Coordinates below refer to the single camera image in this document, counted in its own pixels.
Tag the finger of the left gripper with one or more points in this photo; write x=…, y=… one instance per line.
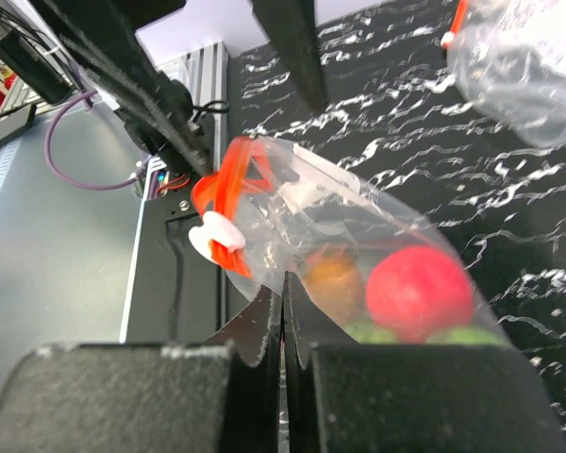
x=291, y=29
x=156, y=110

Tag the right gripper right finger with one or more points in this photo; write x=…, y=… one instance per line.
x=305, y=327

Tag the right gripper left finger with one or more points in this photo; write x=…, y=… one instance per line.
x=251, y=408

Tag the brown kiwi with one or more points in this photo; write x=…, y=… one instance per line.
x=335, y=286

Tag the green leafy vegetable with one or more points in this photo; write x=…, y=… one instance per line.
x=365, y=333

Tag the clear bag orange zipper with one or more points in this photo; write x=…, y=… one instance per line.
x=273, y=206

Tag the red apple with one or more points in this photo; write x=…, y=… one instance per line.
x=419, y=289

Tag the clear bag teal zipper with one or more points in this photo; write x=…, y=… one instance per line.
x=508, y=59

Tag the front aluminium rail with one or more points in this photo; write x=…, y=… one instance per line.
x=204, y=73

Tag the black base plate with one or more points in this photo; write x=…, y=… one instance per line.
x=172, y=293

